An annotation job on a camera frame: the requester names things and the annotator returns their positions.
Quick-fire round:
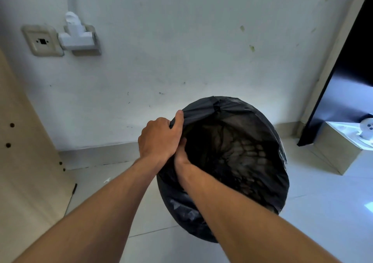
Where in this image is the white box on floor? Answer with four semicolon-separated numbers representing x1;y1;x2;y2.
313;121;373;176

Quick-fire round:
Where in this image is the light wooden desk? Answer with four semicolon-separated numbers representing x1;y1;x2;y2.
0;48;78;263

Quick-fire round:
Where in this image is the black flat panel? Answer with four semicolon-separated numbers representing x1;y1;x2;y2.
297;0;373;147

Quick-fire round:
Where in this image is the white plug adapter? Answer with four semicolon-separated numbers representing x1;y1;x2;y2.
58;11;102;57

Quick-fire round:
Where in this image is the person's left forearm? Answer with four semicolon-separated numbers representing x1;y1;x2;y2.
13;156;164;263

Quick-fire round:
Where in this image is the person's left hand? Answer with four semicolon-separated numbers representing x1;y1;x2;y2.
138;109;185;166

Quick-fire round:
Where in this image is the white round device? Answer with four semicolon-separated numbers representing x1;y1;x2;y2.
359;117;373;140

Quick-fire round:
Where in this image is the person's right hand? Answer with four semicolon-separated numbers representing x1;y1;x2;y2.
174;137;193;170

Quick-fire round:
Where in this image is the beige wall socket plate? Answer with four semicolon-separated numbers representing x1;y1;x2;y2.
21;24;64;58

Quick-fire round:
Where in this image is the person's right forearm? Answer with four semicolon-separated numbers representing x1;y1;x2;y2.
174;162;342;263

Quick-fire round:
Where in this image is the black plastic trash bag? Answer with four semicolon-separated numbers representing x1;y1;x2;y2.
156;96;290;244

